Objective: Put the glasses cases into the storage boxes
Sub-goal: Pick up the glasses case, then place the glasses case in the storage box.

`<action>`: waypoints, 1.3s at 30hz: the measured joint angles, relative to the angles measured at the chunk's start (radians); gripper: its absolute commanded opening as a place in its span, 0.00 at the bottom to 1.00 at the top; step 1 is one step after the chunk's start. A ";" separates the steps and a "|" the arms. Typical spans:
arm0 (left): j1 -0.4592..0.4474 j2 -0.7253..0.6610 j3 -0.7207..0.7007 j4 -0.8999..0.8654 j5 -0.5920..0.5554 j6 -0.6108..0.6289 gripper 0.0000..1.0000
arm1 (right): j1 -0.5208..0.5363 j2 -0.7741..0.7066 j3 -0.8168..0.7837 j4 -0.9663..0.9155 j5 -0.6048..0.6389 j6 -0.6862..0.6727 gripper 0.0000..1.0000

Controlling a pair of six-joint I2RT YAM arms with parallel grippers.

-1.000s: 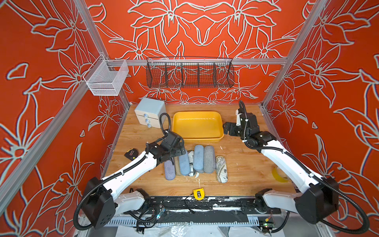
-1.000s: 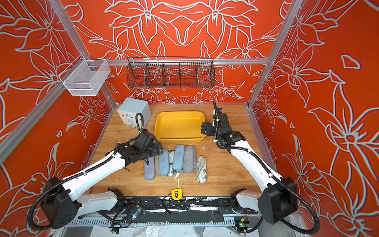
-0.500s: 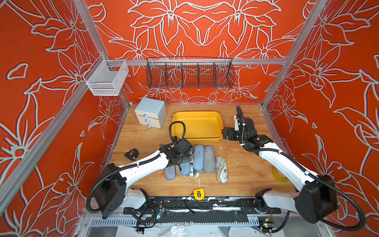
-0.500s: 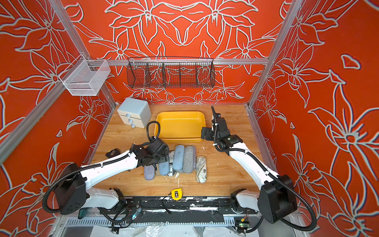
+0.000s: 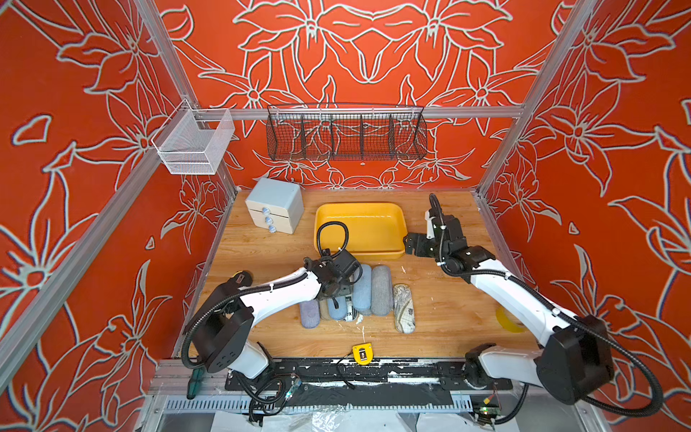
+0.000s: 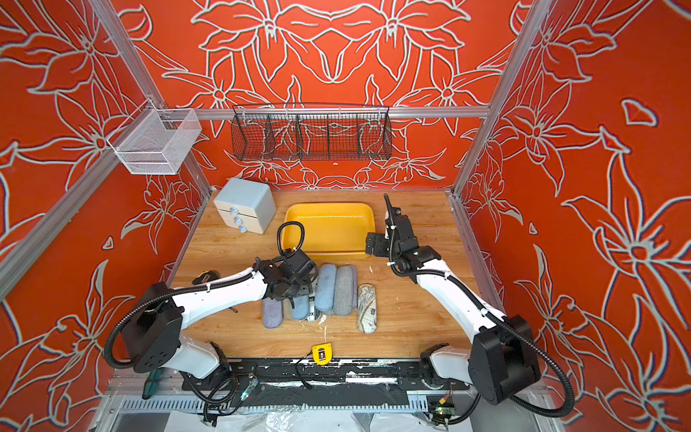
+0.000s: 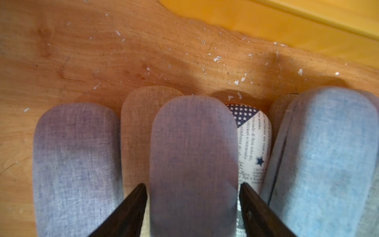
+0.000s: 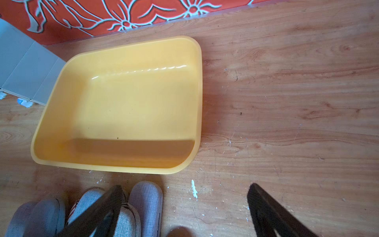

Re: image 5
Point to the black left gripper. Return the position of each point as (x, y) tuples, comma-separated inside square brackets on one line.
[(346, 287)]

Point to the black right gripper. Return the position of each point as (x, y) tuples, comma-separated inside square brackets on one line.
[(419, 244)]

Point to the light blue glasses case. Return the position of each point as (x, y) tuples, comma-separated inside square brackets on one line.
[(337, 310), (362, 292)]

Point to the grey fabric glasses case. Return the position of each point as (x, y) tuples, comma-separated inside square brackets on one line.
[(382, 291)]

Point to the yellow plastic storage tray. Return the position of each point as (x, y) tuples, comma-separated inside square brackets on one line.
[(376, 230)]

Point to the map print glasses case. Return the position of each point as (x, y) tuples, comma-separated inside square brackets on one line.
[(404, 311)]

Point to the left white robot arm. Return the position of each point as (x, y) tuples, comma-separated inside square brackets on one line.
[(217, 336)]

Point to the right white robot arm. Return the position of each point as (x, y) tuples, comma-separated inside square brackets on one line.
[(574, 355)]

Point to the newspaper print glasses case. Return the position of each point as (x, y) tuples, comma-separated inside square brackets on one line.
[(350, 312)]

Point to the purple fabric glasses case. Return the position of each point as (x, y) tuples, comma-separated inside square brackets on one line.
[(310, 314)]

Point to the yellow tape measure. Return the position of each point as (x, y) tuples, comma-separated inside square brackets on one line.
[(363, 354)]

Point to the grey mini drawer box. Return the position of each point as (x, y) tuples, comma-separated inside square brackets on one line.
[(275, 205)]

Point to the yellow tape roll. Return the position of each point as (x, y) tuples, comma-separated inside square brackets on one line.
[(508, 322)]

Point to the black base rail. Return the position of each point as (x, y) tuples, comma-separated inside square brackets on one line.
[(446, 373)]

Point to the black wire wall basket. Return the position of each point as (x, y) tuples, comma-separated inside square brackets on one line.
[(323, 132)]

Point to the grey cable duct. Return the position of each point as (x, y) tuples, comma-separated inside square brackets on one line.
[(239, 404)]

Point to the green handled screwdriver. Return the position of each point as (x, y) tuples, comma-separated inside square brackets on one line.
[(195, 383)]

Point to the white mesh wall basket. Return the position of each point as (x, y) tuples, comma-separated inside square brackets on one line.
[(193, 141)]

